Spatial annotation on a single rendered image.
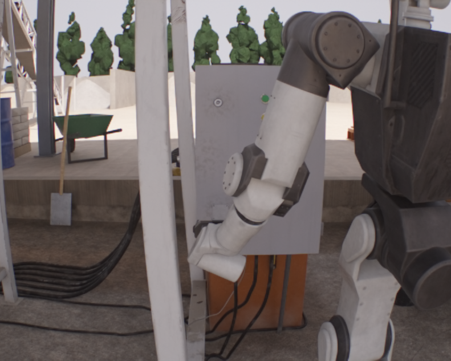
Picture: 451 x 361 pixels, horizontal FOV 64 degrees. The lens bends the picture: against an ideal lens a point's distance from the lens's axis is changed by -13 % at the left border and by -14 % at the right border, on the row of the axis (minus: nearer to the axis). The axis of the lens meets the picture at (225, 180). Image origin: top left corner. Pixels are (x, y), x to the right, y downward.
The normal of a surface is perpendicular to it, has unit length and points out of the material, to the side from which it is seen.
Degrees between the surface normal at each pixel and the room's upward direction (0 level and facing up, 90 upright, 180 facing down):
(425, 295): 101
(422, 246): 56
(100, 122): 111
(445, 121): 116
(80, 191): 90
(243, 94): 90
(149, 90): 80
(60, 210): 70
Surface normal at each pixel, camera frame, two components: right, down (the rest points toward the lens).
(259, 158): 0.18, 0.37
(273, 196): 0.25, 0.13
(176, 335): 0.00, 0.05
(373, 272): 0.06, -0.74
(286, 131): -0.20, 0.26
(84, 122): 0.52, 0.51
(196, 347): 0.00, -0.98
